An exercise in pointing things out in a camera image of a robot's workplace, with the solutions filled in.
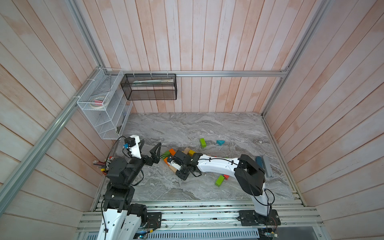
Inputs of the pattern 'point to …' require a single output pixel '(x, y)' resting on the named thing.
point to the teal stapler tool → (259, 161)
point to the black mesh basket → (150, 86)
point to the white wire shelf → (109, 121)
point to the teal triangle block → (220, 142)
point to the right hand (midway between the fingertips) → (180, 171)
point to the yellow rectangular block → (191, 152)
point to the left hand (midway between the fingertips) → (153, 144)
